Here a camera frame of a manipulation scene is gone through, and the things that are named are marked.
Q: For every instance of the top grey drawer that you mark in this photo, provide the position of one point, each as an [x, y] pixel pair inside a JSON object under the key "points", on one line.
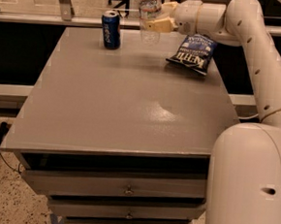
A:
{"points": [[114, 184]]}

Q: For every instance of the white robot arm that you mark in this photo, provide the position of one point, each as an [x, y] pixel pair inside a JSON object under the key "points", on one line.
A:
{"points": [[244, 176]]}

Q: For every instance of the middle grey drawer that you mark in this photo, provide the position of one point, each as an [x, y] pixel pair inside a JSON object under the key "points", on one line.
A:
{"points": [[127, 210]]}

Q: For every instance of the grey drawer cabinet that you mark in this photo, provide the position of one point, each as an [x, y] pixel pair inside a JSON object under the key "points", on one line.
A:
{"points": [[122, 110]]}

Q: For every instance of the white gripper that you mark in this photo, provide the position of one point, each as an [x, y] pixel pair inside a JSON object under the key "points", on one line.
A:
{"points": [[186, 14]]}

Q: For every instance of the blue pepsi can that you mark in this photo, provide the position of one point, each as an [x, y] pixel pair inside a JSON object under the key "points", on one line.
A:
{"points": [[111, 28]]}

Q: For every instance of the metal railing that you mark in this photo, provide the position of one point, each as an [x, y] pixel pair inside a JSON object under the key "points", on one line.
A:
{"points": [[89, 16]]}

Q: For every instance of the blue kettle chips bag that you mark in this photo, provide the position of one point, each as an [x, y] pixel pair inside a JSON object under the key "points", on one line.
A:
{"points": [[195, 53]]}

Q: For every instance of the clear plastic water bottle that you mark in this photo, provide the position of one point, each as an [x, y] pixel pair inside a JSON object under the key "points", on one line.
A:
{"points": [[149, 9]]}

